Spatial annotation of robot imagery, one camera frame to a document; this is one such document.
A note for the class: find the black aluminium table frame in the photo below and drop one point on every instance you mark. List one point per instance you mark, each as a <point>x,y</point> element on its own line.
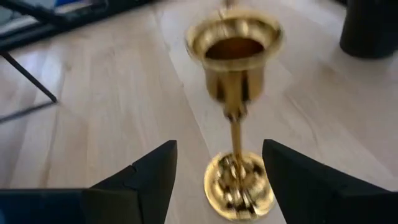
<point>37,34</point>

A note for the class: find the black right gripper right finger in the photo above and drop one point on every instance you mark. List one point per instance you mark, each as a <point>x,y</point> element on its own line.
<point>304,199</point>

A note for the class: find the short gold candlestick holder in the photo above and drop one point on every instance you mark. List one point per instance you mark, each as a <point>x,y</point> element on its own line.
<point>236,186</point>

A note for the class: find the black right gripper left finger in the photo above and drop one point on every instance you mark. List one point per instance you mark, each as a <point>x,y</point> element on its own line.
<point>149,193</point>

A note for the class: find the green potted plant black pot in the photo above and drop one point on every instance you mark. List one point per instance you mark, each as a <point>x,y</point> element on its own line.
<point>370,28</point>

